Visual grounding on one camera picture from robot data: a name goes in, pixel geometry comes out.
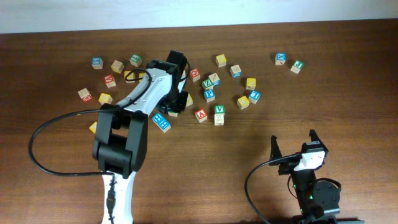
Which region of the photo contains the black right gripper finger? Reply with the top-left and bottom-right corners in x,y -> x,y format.
308,129 -> 325,147
269,135 -> 282,166

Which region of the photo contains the yellow S wooden block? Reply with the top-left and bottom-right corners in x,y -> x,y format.
98,93 -> 113,105

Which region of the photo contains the green R wooden block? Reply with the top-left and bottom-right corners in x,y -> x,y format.
168,111 -> 178,117

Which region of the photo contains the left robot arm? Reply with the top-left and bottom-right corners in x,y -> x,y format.
93,50 -> 189,223

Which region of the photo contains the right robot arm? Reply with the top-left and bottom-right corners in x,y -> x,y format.
270,129 -> 364,223

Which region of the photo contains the yellow block centre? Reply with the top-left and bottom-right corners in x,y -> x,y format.
186,94 -> 193,107

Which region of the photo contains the blue H block upper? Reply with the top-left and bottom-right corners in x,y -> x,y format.
152,113 -> 165,125

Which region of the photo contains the plain green-side wooden block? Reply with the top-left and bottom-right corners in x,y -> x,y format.
181,70 -> 186,79

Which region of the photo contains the red A block centre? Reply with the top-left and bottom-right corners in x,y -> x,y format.
195,109 -> 208,123

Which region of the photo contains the red a block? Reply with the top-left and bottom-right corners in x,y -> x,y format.
195,109 -> 208,123
104,75 -> 116,88

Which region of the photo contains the red G wooden block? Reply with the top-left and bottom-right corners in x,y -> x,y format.
190,68 -> 201,82

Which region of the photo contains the blue P wooden block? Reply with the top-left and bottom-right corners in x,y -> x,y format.
204,89 -> 216,103

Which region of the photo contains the green Z wooden block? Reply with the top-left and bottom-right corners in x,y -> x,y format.
202,79 -> 214,91

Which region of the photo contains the green V wooden block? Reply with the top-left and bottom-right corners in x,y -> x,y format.
215,105 -> 225,114

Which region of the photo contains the plain blue-side block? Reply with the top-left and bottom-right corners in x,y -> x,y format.
208,73 -> 221,86

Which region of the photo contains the yellow C wooden block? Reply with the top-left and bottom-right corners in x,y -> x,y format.
124,70 -> 136,83

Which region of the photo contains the green L wooden block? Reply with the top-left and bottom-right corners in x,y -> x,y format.
129,54 -> 142,67

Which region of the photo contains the yellow block far top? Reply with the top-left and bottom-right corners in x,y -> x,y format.
216,54 -> 227,68

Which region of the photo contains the yellow block right lower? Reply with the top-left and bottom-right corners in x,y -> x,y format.
237,96 -> 250,110

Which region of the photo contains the blue I wooden block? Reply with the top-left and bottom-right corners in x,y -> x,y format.
248,90 -> 261,104

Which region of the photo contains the blue-side block far right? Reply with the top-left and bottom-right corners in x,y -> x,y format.
230,65 -> 242,78

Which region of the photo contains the plain yellow-side wooden block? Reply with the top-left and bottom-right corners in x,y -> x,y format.
111,60 -> 124,73

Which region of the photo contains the red A block left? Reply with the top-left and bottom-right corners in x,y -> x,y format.
104,75 -> 116,88

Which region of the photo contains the green J wooden block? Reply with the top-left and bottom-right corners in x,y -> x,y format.
290,60 -> 304,74

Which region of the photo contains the yellow block right upper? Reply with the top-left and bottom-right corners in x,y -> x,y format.
246,78 -> 256,90

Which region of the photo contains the blue X wooden block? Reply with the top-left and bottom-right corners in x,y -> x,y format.
274,52 -> 287,65

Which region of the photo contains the yellow O block near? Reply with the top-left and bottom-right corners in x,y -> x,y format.
89,121 -> 97,134

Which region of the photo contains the blue S wooden block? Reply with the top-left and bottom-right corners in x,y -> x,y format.
91,57 -> 103,69

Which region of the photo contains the red M wooden block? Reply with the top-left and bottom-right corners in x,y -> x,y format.
78,88 -> 93,102

